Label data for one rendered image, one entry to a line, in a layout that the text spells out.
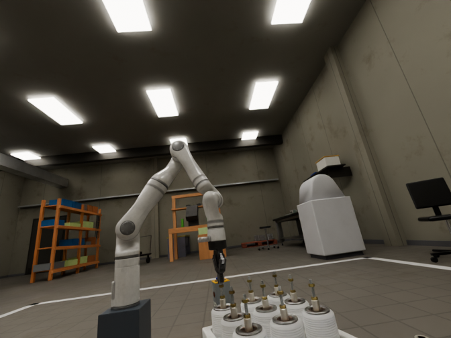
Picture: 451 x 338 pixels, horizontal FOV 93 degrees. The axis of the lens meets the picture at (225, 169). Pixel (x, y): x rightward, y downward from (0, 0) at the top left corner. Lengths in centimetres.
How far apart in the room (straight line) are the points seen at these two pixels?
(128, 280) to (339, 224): 326
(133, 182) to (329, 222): 865
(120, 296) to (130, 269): 9
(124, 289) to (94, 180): 1043
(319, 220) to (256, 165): 697
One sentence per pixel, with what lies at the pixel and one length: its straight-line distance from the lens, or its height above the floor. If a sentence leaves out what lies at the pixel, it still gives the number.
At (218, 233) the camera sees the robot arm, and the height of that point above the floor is 52.
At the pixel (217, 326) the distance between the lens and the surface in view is 94.
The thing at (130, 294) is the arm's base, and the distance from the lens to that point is 98.
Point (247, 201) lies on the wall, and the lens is 977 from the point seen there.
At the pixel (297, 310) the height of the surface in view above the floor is 24.
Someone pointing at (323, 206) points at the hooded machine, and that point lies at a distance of 369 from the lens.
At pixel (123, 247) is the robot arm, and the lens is 101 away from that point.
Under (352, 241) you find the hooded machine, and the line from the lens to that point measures 387.
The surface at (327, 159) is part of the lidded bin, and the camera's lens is 538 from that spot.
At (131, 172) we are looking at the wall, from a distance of 1074.
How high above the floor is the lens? 51
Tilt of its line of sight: 17 degrees up
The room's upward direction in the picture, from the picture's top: 7 degrees counter-clockwise
